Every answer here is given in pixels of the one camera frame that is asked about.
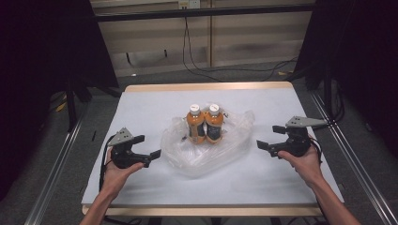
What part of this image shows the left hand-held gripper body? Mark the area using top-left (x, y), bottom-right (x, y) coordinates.
top-left (107, 127), bottom-right (153, 170)

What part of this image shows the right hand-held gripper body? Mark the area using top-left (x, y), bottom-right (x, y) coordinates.
top-left (268, 115), bottom-right (329, 158)

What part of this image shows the clear plastic bag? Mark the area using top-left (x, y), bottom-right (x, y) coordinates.
top-left (160, 107), bottom-right (256, 180)

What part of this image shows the orange juice bottle white cap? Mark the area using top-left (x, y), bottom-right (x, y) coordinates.
top-left (204, 103), bottom-right (225, 145)
top-left (186, 103), bottom-right (207, 145)

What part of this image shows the person's left hand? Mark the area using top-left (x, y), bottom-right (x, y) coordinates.
top-left (100, 149), bottom-right (145, 200)

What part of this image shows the person's right hand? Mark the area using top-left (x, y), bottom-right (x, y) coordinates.
top-left (277, 144), bottom-right (325, 189)

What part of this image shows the white table sheet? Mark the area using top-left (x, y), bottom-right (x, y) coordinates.
top-left (82, 87), bottom-right (344, 206)

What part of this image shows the black stand pole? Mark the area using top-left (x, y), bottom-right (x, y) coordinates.
top-left (323, 67), bottom-right (333, 117)
top-left (65, 79), bottom-right (79, 133)

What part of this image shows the wooden table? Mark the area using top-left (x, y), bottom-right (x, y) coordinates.
top-left (81, 81), bottom-right (345, 218)

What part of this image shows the black curtain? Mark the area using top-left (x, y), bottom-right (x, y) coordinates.
top-left (293, 0), bottom-right (398, 158)
top-left (0, 0), bottom-right (119, 202)

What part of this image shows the black horizontal bar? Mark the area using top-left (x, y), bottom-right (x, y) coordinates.
top-left (93, 3), bottom-right (314, 23)

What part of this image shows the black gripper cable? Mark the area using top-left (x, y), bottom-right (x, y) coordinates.
top-left (99, 134), bottom-right (116, 192)
top-left (308, 134), bottom-right (324, 165)

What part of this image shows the black floor cable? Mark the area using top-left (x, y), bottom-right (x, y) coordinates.
top-left (186, 18), bottom-right (299, 83)
top-left (181, 17), bottom-right (223, 83)

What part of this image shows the metal floor rail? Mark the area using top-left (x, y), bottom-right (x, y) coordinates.
top-left (23, 113), bottom-right (84, 225)
top-left (309, 89), bottom-right (398, 225)

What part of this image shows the white wall socket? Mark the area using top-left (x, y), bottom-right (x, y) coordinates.
top-left (177, 0), bottom-right (202, 10)

